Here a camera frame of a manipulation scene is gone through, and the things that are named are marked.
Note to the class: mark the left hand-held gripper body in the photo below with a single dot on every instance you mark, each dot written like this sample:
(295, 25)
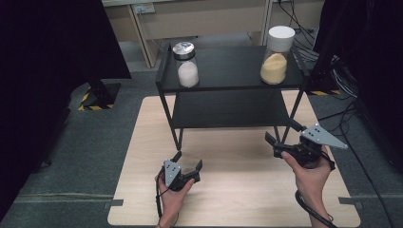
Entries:
(172, 175)

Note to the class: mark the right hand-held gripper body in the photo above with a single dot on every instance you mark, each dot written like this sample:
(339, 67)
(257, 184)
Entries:
(316, 137)

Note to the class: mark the black two-tier shelf rack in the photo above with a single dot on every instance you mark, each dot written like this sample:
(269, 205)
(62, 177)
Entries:
(231, 104)

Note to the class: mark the white-lid glass jar yellow powder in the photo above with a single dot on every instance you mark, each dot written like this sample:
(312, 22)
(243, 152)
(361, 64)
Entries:
(275, 63)

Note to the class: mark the metal-lid glass jar white powder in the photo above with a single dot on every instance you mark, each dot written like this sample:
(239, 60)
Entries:
(187, 68)

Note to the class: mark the person's left hand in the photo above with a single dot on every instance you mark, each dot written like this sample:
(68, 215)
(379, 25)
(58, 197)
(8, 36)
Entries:
(171, 202)

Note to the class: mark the person's right hand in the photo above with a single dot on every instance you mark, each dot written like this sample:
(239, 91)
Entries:
(312, 182)

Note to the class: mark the black stand with hazard-striped base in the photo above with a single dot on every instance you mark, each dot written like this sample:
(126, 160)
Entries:
(323, 72)
(99, 95)

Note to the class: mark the grey floor tape strip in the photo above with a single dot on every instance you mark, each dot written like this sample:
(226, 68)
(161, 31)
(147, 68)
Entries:
(114, 203)

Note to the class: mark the dark curtain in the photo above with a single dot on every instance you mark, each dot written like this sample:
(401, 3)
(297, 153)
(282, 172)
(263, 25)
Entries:
(374, 63)
(47, 79)

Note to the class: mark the white wall power socket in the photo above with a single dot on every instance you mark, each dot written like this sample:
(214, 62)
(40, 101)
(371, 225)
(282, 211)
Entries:
(144, 8)

